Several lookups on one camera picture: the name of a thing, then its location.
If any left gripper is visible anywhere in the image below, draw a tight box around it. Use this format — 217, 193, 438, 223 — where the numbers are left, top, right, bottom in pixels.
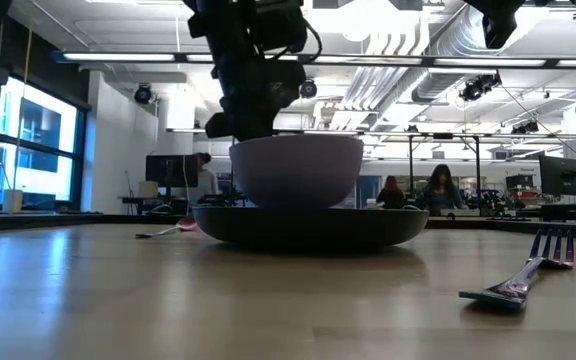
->
185, 0, 322, 142

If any lavender bowl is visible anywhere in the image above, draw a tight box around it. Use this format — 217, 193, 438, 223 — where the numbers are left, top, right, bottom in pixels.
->
228, 133, 366, 211

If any iridescent purple teal spoon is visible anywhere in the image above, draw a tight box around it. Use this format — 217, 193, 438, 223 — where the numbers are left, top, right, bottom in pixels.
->
134, 214, 200, 240

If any black plate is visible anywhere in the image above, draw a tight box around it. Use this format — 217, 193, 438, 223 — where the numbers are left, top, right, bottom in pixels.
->
191, 206, 431, 252

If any silver fork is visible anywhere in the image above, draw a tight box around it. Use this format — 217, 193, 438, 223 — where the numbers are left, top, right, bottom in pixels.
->
458, 228, 576, 312

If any black monitor on arm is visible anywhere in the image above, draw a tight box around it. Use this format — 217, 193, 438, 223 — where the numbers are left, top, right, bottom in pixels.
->
538, 154, 576, 198

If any person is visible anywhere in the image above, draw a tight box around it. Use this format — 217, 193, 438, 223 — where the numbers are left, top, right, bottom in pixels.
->
419, 163, 465, 212
193, 151, 221, 202
376, 174, 406, 210

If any black ceiling spotlight cluster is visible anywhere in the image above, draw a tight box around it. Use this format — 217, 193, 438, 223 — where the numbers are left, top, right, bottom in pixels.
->
458, 72, 503, 104

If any black computer monitor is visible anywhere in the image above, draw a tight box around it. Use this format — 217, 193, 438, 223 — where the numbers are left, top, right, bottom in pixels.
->
145, 154, 200, 190

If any long ceiling light strip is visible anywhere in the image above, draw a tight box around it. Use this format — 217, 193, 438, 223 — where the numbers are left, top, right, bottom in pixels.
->
52, 49, 576, 70

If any black desk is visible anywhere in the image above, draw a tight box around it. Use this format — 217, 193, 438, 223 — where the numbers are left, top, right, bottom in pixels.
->
540, 201, 576, 225

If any white container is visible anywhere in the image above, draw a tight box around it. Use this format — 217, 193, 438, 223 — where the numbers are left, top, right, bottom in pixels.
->
1, 188, 24, 215

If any silver ventilation duct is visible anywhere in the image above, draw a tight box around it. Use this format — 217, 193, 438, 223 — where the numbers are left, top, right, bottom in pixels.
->
410, 0, 544, 104

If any black background gantry frame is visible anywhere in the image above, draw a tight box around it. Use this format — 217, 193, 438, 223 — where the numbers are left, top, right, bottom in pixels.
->
407, 131, 483, 201

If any black table frame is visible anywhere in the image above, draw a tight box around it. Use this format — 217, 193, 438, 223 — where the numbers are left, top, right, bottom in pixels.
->
0, 212, 576, 242

